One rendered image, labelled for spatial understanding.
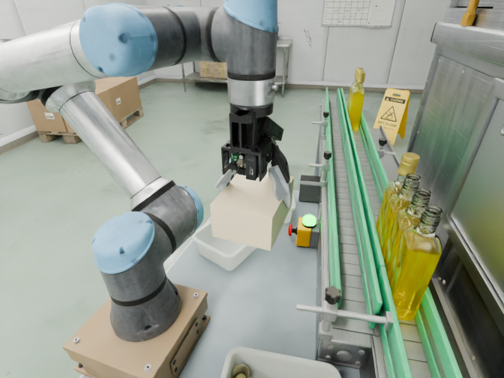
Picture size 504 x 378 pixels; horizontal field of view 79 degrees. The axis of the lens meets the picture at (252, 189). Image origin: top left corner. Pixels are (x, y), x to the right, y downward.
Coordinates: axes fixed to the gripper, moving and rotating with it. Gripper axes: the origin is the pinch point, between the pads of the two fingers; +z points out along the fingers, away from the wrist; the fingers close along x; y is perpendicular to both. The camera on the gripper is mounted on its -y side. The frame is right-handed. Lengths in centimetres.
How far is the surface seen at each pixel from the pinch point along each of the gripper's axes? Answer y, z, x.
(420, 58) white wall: -607, 54, 96
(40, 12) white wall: -267, -21, -378
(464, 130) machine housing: -38, -7, 42
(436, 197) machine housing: -39, 14, 42
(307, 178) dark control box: -60, 27, 1
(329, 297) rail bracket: 11.1, 9.5, 17.8
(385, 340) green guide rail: 9.1, 19.1, 29.0
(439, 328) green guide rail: 7.6, 13.5, 36.5
